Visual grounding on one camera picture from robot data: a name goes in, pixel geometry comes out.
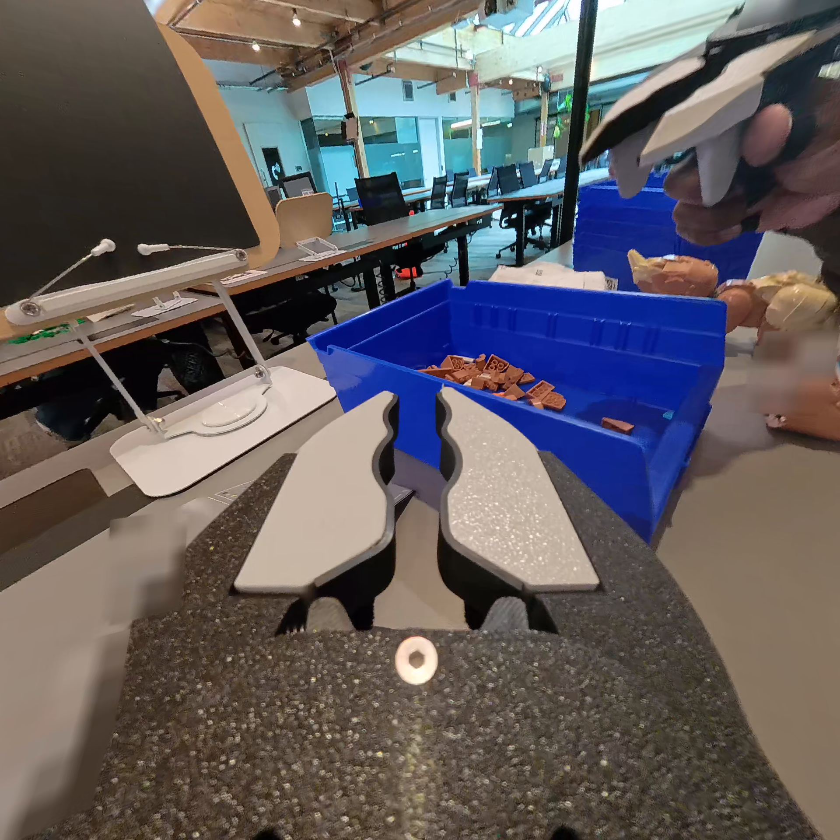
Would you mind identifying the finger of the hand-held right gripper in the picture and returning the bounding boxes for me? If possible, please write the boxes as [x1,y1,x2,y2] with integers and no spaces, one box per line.
[581,29,818,199]
[640,66,769,206]

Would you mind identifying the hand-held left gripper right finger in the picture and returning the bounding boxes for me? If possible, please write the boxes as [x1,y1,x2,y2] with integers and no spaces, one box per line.
[435,386,601,627]

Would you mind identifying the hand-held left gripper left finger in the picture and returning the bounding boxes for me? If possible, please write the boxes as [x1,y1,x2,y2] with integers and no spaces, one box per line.
[233,390,401,630]

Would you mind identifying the blue plastic bin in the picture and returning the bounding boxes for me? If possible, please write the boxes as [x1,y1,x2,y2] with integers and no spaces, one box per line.
[307,279,728,546]

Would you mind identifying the pile of brown lego bricks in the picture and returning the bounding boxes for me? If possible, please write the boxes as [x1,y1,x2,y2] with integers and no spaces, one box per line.
[419,353,567,412]

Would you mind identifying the brown and cream lego animal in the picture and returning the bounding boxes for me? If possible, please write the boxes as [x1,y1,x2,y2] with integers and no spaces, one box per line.
[626,249,840,342]

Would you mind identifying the green lego pieces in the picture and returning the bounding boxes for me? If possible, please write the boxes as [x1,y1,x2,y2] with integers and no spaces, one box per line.
[10,318,89,345]

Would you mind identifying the person's right hand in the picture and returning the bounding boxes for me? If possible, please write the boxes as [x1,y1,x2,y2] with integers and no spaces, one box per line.
[663,105,840,250]

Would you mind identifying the black pole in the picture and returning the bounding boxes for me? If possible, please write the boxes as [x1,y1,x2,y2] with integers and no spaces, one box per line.
[558,0,599,253]

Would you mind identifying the white metal book stand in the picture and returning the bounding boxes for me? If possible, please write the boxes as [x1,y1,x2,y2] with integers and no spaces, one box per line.
[5,239,337,497]

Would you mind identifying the stack of blue bins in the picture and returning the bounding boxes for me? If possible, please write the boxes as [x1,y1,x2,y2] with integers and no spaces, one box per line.
[573,171,765,290]

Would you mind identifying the long wooden desk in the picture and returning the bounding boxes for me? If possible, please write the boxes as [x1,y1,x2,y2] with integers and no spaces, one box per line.
[0,203,503,388]
[489,167,611,206]

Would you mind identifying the plywood chair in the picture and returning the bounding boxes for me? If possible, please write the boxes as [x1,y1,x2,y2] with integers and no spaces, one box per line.
[276,192,334,249]

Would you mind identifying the black board with wooden rim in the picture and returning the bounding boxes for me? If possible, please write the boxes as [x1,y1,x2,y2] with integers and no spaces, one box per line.
[0,0,282,306]

